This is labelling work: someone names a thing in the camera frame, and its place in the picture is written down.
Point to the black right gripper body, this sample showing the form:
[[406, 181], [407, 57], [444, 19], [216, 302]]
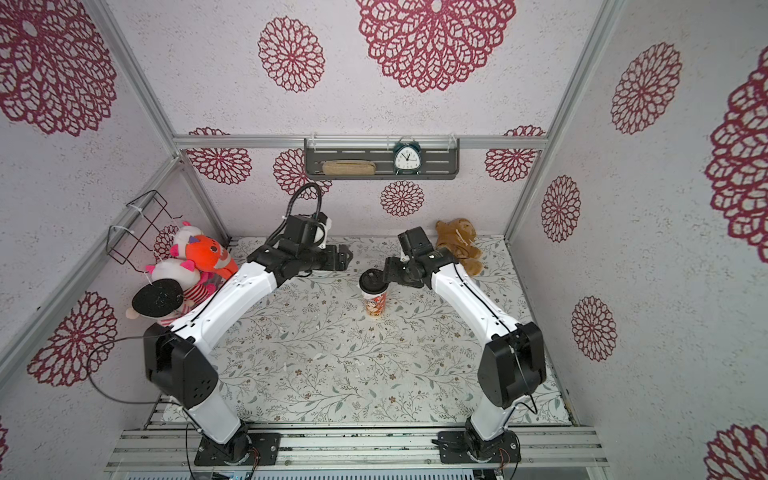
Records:
[[402, 271]]

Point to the black wire wall basket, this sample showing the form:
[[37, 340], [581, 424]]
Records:
[[148, 235]]

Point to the red paper milk tea cup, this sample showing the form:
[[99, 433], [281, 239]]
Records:
[[375, 307]]

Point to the grey wall shelf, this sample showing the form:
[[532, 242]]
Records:
[[441, 157]]

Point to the pink striped pig plush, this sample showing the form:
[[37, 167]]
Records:
[[197, 286]]

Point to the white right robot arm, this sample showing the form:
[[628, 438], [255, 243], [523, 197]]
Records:
[[512, 364]]

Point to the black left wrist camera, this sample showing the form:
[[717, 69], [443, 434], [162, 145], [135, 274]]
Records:
[[307, 230]]

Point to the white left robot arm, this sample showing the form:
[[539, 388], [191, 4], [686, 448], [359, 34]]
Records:
[[177, 360]]

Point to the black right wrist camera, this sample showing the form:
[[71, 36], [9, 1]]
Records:
[[415, 243]]

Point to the black plastic cup lid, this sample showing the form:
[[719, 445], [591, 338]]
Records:
[[372, 279]]

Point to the orange fox plush toy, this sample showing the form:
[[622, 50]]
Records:
[[207, 254]]

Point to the black round plush hat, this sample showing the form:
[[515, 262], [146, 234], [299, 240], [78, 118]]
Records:
[[158, 300]]

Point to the white leak-proof paper sheet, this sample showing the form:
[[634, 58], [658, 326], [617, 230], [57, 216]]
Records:
[[374, 293]]

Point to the tan pouch on shelf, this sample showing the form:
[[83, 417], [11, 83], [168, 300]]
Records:
[[348, 168]]

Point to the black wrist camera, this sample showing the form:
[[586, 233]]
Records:
[[307, 230], [415, 243]]

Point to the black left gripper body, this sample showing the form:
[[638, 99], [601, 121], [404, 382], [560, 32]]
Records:
[[328, 258]]

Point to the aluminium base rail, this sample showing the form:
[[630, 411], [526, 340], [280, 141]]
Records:
[[332, 448]]

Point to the brown teddy bear plush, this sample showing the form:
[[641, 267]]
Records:
[[458, 236]]

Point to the teal alarm clock on shelf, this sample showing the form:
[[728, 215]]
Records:
[[407, 158]]

